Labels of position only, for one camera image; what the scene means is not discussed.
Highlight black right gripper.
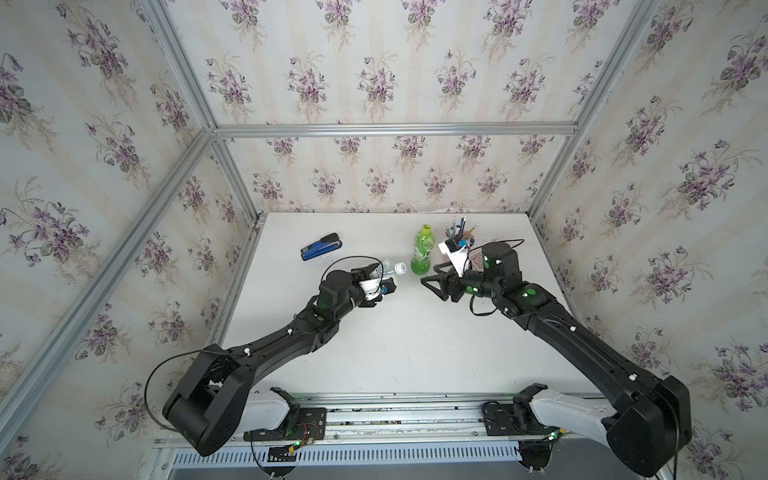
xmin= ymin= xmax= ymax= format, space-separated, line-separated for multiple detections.
xmin=421 ymin=258 xmax=504 ymax=303

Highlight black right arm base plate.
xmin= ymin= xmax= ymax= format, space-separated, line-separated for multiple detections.
xmin=481 ymin=383 xmax=565 ymax=441

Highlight pens in pink cup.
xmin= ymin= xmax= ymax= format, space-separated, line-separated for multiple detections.
xmin=445 ymin=216 xmax=477 ymax=240

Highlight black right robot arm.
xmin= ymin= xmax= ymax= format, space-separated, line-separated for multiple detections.
xmin=421 ymin=241 xmax=693 ymax=477

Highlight green plastic bottle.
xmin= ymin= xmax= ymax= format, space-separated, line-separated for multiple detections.
xmin=411 ymin=227 xmax=435 ymax=275

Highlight clear plastic water bottle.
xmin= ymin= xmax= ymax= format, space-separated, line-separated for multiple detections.
xmin=370 ymin=260 xmax=399 ymax=279

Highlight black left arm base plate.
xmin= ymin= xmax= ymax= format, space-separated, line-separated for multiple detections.
xmin=236 ymin=387 xmax=328 ymax=442

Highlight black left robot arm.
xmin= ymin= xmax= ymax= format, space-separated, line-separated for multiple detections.
xmin=161 ymin=265 xmax=396 ymax=457

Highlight pink calculator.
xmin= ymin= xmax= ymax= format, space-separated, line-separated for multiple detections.
xmin=468 ymin=245 xmax=484 ymax=271

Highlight blue black stapler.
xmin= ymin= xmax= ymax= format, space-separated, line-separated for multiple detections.
xmin=300 ymin=233 xmax=343 ymax=261

